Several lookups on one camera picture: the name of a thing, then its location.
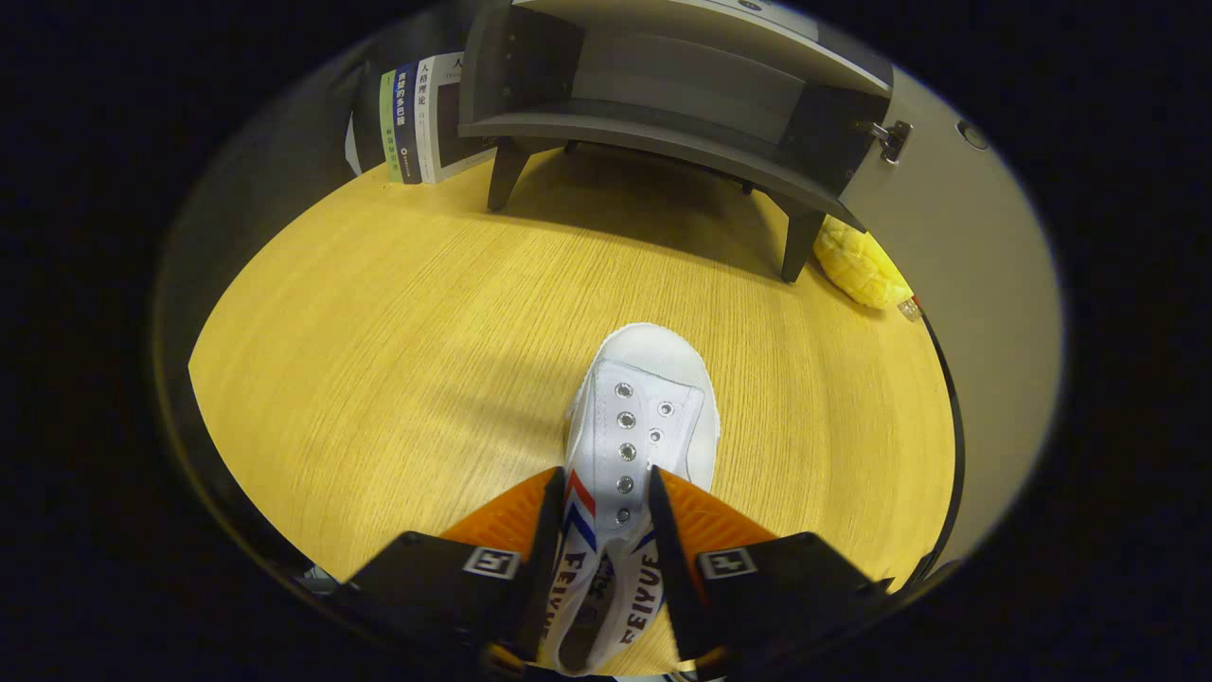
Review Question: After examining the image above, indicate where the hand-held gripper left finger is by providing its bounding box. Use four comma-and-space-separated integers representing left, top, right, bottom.
331, 466, 567, 678

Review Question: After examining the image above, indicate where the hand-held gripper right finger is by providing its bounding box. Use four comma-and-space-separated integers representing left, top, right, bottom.
647, 465, 896, 678

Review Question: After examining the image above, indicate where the white canvas shoe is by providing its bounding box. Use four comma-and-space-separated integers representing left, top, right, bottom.
538, 323, 722, 677

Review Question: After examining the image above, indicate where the dark grey shoe cabinet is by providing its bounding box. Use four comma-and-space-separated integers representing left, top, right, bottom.
458, 0, 896, 283

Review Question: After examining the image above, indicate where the metal door hinge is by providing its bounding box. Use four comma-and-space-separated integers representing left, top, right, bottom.
857, 118, 913, 164

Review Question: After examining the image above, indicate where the yellow soft toy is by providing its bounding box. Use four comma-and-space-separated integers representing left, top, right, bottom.
814, 216, 915, 310

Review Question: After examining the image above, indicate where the white book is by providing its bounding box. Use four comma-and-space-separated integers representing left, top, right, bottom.
415, 52, 498, 185

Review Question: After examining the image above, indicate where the blue book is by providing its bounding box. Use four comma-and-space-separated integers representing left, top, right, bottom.
391, 63, 424, 186

